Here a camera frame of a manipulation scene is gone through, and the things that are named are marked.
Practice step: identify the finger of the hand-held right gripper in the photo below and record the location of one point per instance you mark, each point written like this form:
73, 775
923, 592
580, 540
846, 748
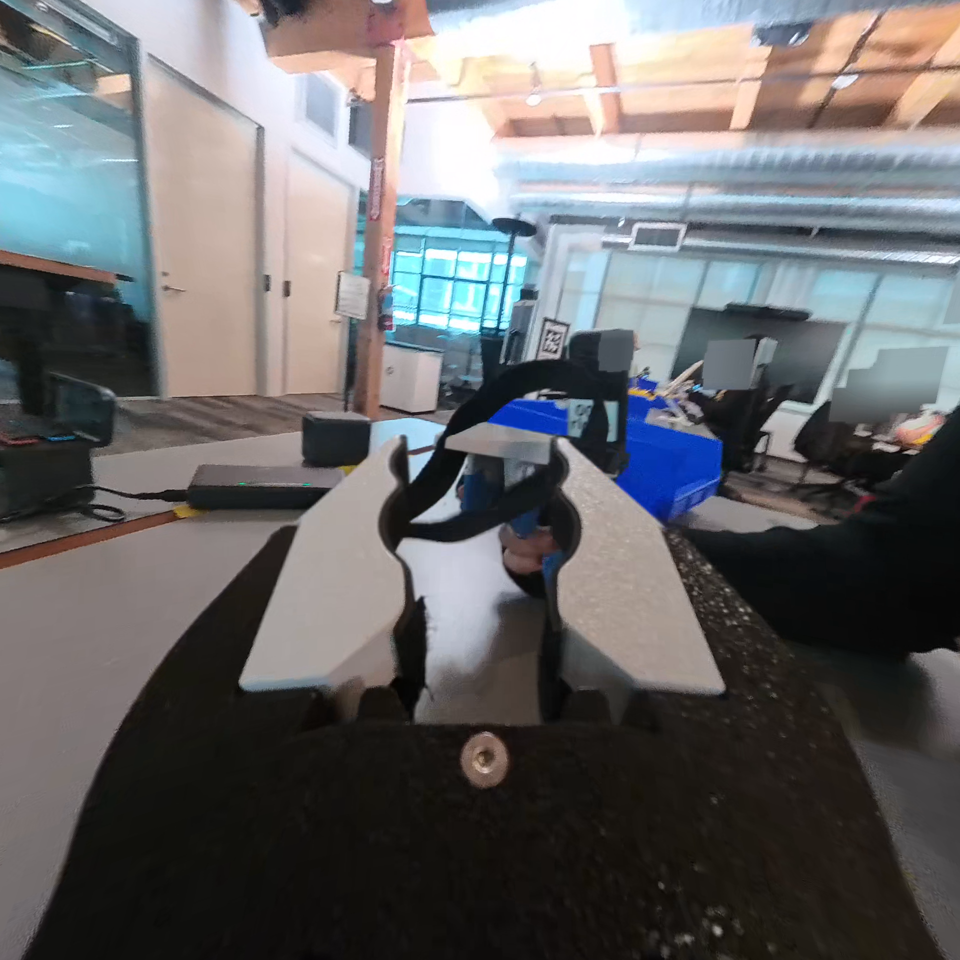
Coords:
502, 444

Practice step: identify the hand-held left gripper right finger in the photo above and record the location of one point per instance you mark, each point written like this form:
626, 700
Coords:
637, 585

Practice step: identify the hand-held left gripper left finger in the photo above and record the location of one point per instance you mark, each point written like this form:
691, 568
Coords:
330, 585

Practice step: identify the person's right forearm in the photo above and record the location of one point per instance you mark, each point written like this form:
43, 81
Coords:
825, 585

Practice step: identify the person's right hand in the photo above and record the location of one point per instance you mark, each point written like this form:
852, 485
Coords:
525, 559

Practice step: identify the large blue bin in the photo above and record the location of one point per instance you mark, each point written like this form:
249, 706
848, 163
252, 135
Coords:
667, 465

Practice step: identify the printed tag sign board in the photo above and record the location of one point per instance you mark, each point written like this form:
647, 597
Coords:
553, 339

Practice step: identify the dark grey power bank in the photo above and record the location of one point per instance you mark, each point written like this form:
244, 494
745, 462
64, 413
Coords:
262, 487

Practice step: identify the small black box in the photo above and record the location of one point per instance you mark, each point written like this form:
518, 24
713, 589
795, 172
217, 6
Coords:
336, 439

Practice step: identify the yellow tape strip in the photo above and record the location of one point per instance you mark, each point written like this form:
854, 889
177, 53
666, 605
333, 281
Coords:
186, 512

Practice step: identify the red fire extinguisher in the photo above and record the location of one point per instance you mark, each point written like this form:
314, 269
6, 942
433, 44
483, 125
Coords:
385, 311

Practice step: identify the white paper sign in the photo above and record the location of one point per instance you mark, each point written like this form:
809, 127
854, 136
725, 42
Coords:
352, 294

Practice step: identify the black floor lamp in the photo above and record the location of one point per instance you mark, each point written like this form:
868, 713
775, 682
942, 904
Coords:
514, 225

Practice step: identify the black tv monitor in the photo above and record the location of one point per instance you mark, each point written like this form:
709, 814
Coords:
810, 352

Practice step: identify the beige door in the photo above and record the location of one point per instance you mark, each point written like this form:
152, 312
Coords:
202, 225
319, 285

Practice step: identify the black usb hub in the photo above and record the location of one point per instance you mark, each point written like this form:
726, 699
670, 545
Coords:
45, 472

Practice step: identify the wooden table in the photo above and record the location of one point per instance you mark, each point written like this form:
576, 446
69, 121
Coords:
52, 266

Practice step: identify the wooden post with red labels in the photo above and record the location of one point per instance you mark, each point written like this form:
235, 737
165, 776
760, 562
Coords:
371, 360

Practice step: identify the white wall vent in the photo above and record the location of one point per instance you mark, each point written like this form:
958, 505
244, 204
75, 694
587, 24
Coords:
656, 236

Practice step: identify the silver ventilation duct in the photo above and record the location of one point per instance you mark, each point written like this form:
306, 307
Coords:
750, 210
750, 161

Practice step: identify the grey wall vent grille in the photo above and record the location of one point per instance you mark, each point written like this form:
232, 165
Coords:
320, 105

